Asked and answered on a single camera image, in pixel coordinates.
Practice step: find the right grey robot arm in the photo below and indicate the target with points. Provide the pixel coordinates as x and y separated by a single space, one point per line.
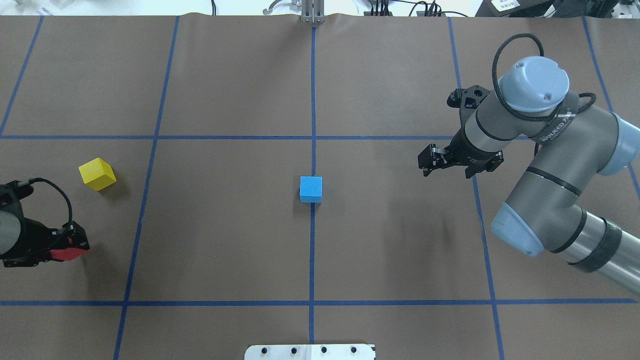
577 141

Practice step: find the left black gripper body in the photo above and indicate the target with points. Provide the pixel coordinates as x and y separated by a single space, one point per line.
35 236

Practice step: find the blue cube block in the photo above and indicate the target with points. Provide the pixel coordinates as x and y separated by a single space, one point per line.
311 189

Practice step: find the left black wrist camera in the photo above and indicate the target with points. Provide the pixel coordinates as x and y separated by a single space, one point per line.
11 195

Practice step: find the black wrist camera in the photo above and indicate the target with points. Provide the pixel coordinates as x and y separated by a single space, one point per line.
467 100
11 195

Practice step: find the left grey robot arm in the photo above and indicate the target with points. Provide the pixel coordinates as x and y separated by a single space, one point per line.
26 243

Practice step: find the red cube block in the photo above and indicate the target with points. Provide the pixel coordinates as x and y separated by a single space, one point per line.
64 255

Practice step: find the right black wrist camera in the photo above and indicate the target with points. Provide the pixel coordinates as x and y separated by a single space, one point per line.
467 100

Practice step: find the aluminium frame post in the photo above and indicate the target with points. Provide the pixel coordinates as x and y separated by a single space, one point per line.
313 12

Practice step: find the yellow cube block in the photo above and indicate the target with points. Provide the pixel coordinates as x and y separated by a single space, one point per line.
97 174

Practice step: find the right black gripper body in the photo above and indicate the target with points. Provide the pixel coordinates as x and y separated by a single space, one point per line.
469 154

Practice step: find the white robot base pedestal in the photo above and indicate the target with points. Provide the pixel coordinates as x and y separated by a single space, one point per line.
332 351

